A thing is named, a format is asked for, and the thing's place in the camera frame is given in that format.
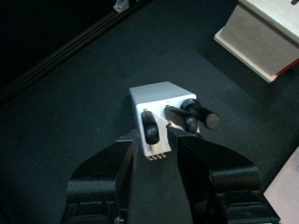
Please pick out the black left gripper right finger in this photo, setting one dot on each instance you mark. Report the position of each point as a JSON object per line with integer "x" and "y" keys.
{"x": 221, "y": 180}

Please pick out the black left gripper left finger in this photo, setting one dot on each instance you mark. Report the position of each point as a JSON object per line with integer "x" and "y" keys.
{"x": 100, "y": 186}

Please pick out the white toy knife block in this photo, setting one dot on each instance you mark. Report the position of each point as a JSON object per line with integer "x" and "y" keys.
{"x": 158, "y": 94}

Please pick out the white box with red base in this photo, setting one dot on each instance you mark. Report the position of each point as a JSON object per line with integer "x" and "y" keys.
{"x": 260, "y": 38}

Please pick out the black aluminium frame rail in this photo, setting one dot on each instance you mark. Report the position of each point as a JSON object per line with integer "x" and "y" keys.
{"x": 65, "y": 55}

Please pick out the small silver frame bracket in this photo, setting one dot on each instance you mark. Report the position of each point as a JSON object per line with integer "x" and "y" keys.
{"x": 120, "y": 4}

